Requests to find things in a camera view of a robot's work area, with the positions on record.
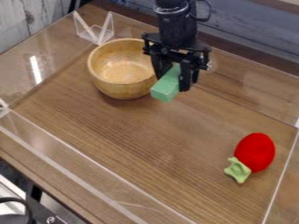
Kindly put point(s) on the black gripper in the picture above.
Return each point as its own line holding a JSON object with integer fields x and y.
{"x": 166, "y": 54}

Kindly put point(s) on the green rectangular block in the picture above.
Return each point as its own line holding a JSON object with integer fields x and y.
{"x": 166, "y": 88}

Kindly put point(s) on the brown wooden bowl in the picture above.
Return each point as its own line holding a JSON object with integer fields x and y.
{"x": 120, "y": 69}

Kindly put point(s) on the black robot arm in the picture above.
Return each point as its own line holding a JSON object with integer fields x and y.
{"x": 175, "y": 44}

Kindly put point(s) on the red plush ball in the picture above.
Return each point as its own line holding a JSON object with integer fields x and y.
{"x": 255, "y": 151}

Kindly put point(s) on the light green plastic toy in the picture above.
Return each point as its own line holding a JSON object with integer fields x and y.
{"x": 238, "y": 170}

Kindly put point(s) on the clear acrylic corner bracket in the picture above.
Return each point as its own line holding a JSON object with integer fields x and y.
{"x": 95, "y": 34}

